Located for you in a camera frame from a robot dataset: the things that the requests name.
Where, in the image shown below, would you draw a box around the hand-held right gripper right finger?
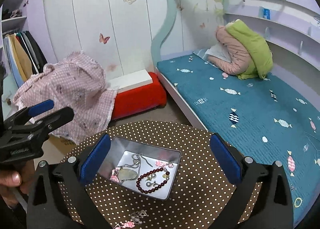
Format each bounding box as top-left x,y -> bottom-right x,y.
209,133 -> 293,229

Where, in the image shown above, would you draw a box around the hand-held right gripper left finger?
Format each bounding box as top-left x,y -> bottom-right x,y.
26,133 -> 112,229

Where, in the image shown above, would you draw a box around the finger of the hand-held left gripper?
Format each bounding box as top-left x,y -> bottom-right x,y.
3,99 -> 55,131
24,106 -> 75,143

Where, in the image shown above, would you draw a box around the metal tin box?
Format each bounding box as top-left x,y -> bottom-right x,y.
97,136 -> 182,201

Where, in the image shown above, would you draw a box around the jade pendant necklace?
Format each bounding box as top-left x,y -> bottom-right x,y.
111,165 -> 140,185

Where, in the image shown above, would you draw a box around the silver chain necklace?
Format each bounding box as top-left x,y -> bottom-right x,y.
124,153 -> 156,170

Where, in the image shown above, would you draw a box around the dark red bead bracelet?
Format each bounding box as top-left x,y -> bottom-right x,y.
136,167 -> 171,193

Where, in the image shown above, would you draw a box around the person's left hand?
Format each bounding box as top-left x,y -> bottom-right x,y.
0,162 -> 36,210

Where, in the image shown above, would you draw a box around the round polka-dot table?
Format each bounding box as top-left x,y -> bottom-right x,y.
59,120 -> 263,229

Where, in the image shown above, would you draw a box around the pink checkered blanket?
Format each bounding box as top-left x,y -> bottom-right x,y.
13,51 -> 118,145

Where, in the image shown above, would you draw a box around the light blue hanging garment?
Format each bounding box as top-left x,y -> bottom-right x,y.
4,35 -> 22,88

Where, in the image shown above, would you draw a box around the blue candy-print mattress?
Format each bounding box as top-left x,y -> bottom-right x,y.
157,53 -> 320,225

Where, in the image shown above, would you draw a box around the yellow hanging garment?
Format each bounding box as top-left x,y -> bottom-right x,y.
11,35 -> 28,81

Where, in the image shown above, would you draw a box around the dark hanging garments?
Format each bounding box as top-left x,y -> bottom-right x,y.
21,30 -> 48,73

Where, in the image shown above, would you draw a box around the red ottoman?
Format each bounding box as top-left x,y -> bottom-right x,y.
110,72 -> 168,121

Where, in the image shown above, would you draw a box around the white flat box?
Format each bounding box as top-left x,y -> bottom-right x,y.
107,69 -> 154,90

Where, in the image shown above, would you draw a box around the white open shelf unit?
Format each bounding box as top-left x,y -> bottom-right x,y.
0,0 -> 33,53

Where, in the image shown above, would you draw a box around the dark clothes pile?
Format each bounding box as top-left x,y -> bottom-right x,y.
2,9 -> 22,19

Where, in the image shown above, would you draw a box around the pink padded jacket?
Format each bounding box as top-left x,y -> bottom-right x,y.
207,25 -> 252,75

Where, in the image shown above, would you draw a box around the white pillow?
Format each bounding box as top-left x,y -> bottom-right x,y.
204,44 -> 229,61

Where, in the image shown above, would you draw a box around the white wardrobe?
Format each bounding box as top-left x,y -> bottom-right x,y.
42,0 -> 176,80

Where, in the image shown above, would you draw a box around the teal bunk bed frame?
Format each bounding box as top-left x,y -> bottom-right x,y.
151,0 -> 250,132

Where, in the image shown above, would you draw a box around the white bed wall shelves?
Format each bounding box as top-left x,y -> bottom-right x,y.
174,0 -> 320,65

